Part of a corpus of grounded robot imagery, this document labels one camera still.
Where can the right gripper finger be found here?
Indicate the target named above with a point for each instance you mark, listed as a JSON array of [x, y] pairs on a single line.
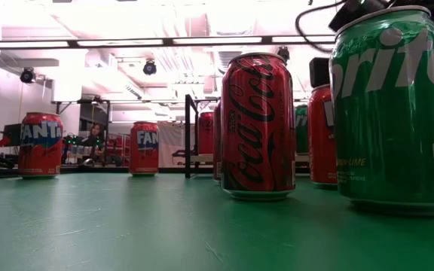
[[319, 71]]

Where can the red soda can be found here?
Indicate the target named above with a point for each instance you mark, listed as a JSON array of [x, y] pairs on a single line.
[[320, 143]]

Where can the red cola can black figure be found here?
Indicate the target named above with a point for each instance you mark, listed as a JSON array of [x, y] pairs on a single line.
[[217, 143]]

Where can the red Fanta can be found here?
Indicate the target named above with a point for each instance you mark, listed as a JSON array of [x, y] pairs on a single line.
[[40, 147], [144, 148]]

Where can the black ceiling spotlight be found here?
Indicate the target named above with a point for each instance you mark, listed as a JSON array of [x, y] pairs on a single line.
[[150, 67], [28, 75], [284, 53]]

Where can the red Coke Zero can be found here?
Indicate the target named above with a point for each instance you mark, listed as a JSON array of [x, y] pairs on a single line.
[[258, 128]]

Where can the white cloth banner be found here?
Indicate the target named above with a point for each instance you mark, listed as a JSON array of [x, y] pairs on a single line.
[[172, 143]]

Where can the person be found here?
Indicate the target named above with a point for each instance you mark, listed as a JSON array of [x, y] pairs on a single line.
[[94, 139]]

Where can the black box monitor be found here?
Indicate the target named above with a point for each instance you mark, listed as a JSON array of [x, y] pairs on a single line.
[[12, 133]]

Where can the wooden shelf with black frame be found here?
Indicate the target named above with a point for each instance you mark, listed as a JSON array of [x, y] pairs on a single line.
[[188, 131]]

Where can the black overhead frame beam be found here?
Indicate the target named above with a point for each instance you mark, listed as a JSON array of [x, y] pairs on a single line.
[[164, 41]]

